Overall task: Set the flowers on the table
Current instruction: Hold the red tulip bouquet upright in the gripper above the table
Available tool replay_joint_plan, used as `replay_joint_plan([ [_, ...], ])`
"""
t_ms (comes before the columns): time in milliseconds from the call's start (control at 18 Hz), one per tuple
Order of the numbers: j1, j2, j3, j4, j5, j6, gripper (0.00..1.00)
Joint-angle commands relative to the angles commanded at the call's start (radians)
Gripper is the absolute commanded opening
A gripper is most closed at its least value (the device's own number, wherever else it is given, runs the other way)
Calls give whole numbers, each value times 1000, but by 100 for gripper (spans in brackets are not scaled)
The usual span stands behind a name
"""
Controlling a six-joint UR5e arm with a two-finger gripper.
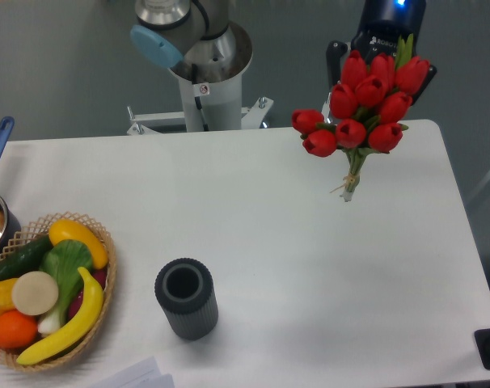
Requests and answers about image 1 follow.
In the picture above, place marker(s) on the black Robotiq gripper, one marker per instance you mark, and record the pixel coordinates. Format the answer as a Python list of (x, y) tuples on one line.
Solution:
[(381, 25)]

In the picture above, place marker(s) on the red tulip bouquet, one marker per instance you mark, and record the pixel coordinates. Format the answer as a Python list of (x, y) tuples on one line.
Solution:
[(366, 108)]

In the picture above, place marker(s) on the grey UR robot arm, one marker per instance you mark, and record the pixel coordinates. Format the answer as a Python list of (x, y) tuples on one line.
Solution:
[(208, 53)]

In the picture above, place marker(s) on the dark grey ribbed vase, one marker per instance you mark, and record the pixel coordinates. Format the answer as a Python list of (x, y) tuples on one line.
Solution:
[(184, 289)]

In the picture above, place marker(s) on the dark red vegetable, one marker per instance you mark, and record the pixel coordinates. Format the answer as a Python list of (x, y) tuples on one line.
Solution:
[(101, 276)]

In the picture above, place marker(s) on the green bok choy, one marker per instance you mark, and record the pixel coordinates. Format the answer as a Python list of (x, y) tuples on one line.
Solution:
[(62, 264)]

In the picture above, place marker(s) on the woven wicker basket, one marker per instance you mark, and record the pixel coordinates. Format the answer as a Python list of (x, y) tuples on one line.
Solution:
[(33, 231)]

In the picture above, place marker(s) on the white paper sheets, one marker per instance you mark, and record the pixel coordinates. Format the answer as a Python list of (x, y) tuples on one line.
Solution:
[(145, 373)]

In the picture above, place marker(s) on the dark green cucumber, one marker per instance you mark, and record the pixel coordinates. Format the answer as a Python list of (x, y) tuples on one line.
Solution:
[(25, 259)]

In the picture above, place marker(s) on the yellow banana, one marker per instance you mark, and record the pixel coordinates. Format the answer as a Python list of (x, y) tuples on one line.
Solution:
[(72, 331)]

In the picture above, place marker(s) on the beige round disc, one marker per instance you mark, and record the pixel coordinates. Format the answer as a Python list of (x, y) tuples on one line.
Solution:
[(34, 293)]

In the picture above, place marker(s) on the small yellow pepper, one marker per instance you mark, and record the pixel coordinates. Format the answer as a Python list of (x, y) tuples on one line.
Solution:
[(6, 287)]

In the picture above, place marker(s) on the orange fruit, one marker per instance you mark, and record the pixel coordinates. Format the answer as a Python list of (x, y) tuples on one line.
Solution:
[(17, 330)]

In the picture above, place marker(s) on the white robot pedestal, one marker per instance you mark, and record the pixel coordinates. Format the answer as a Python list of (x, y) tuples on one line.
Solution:
[(206, 107)]

